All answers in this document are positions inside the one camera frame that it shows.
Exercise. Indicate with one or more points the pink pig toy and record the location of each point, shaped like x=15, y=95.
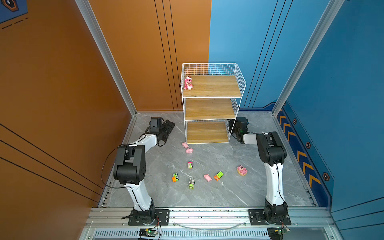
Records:
x=207, y=178
x=185, y=145
x=189, y=150

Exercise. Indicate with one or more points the white wire wooden shelf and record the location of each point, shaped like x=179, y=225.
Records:
x=214, y=100

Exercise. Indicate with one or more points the pink round cake toy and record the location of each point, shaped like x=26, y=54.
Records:
x=242, y=171

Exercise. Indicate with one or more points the pink bear toy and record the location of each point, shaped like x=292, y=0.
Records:
x=188, y=83

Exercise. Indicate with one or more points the orange green toy car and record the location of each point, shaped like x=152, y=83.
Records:
x=175, y=177

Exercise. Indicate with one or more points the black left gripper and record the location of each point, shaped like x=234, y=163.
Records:
x=168, y=128

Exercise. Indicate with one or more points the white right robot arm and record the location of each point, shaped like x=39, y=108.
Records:
x=272, y=153

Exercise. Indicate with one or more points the aluminium front rail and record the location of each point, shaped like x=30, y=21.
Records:
x=217, y=223

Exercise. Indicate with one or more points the green circuit board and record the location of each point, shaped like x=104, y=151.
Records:
x=281, y=231
x=148, y=234

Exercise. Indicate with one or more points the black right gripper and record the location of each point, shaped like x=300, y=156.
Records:
x=236, y=121

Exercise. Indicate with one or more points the right green circuit board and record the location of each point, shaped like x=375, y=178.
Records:
x=281, y=231

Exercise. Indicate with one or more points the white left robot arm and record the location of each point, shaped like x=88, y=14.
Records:
x=130, y=170

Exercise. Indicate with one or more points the green grey toy truck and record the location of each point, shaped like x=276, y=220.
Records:
x=191, y=183

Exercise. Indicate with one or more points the left green circuit board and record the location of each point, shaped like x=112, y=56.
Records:
x=148, y=234

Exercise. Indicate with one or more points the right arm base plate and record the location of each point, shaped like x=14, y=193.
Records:
x=258, y=217

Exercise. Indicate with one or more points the green orange toy truck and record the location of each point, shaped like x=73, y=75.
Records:
x=218, y=176

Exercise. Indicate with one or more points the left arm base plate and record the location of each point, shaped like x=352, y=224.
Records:
x=149, y=218

